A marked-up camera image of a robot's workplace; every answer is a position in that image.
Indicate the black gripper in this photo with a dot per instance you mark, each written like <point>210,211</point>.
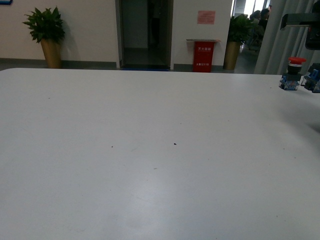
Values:
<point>310,20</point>

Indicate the yellow mushroom push button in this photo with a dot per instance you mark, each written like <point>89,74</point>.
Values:
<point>312,78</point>

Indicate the red mushroom push button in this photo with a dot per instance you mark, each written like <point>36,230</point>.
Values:
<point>290,80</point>

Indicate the grey curtain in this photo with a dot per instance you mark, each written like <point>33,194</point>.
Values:
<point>278,45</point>

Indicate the seated person in background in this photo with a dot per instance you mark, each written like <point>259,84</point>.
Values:
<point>260,20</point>

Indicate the right potted plant gold vase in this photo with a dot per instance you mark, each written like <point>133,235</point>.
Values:
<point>238,33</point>

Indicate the potted plant gold vase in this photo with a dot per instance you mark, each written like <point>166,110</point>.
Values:
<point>46,28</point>
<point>238,33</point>

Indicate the red fire extinguisher box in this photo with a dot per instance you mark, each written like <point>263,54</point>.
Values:
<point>203,50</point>

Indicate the dark doorway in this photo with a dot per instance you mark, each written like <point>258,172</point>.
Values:
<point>144,34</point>

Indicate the left potted plant gold vase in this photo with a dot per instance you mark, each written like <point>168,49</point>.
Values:
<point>46,28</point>

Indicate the pink wall notice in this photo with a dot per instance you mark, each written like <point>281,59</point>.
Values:
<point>206,17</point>

